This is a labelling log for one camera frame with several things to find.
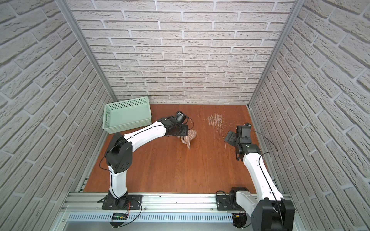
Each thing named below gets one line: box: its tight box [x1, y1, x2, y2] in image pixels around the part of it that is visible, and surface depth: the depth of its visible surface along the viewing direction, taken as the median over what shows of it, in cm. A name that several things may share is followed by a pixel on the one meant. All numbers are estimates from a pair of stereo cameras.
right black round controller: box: [231, 212, 247, 229], surface depth 72 cm
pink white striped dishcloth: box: [177, 129, 198, 150], surface depth 89 cm
